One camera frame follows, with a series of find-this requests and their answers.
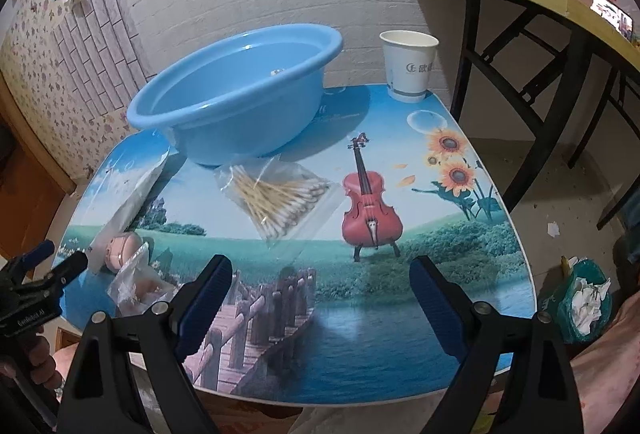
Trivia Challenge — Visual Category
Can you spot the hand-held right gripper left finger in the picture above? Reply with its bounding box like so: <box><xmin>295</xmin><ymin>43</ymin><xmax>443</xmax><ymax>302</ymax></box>
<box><xmin>59</xmin><ymin>254</ymin><xmax>234</xmax><ymax>434</ymax></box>

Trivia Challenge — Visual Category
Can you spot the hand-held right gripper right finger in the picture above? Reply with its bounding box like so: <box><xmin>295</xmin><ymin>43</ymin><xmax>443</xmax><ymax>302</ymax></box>
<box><xmin>409</xmin><ymin>255</ymin><xmax>585</xmax><ymax>434</ymax></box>

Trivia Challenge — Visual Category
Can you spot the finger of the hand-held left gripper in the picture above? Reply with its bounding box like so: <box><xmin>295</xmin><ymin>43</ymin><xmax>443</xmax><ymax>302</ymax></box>
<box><xmin>0</xmin><ymin>239</ymin><xmax>56</xmax><ymax>288</ymax></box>
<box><xmin>15</xmin><ymin>252</ymin><xmax>89</xmax><ymax>304</ymax></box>

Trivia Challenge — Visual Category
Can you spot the blue plastic basin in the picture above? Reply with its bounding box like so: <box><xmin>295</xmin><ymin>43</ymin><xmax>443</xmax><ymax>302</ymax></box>
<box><xmin>126</xmin><ymin>24</ymin><xmax>344</xmax><ymax>166</ymax></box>

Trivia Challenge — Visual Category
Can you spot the small pink round object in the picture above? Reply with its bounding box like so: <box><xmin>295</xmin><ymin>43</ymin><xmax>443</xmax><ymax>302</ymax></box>
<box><xmin>102</xmin><ymin>234</ymin><xmax>146</xmax><ymax>275</ymax></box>

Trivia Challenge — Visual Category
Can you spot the crinkled clear plastic bag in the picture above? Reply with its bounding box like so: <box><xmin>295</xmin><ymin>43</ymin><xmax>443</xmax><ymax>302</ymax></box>
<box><xmin>107</xmin><ymin>244</ymin><xmax>181</xmax><ymax>317</ymax></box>

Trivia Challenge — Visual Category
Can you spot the wooden door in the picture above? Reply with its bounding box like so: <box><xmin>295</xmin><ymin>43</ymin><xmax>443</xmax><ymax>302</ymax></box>
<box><xmin>0</xmin><ymin>79</ymin><xmax>76</xmax><ymax>265</ymax></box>

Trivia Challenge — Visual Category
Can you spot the green trash bin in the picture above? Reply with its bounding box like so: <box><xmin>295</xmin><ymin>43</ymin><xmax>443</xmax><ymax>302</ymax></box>
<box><xmin>545</xmin><ymin>259</ymin><xmax>613</xmax><ymax>345</ymax></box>

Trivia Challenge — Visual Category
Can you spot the bag of cotton swabs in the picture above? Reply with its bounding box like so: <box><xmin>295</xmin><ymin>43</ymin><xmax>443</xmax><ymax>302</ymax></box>
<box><xmin>214</xmin><ymin>159</ymin><xmax>332</xmax><ymax>249</ymax></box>

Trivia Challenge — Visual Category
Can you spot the pink patterned clothing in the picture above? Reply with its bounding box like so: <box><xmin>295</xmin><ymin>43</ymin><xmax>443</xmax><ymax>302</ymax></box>
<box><xmin>480</xmin><ymin>289</ymin><xmax>640</xmax><ymax>434</ymax></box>

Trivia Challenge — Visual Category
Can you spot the dark cloth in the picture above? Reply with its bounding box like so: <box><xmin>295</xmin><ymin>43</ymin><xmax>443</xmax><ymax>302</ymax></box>
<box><xmin>612</xmin><ymin>194</ymin><xmax>640</xmax><ymax>265</ymax></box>

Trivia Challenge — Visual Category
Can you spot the white paper cup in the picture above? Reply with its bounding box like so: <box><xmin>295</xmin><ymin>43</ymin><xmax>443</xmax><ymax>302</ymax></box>
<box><xmin>379</xmin><ymin>30</ymin><xmax>440</xmax><ymax>103</ymax></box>

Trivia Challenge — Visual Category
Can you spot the phone with lit screen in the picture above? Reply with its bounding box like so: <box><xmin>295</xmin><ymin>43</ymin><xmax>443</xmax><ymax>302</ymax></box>
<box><xmin>591</xmin><ymin>0</ymin><xmax>635</xmax><ymax>38</ymax></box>

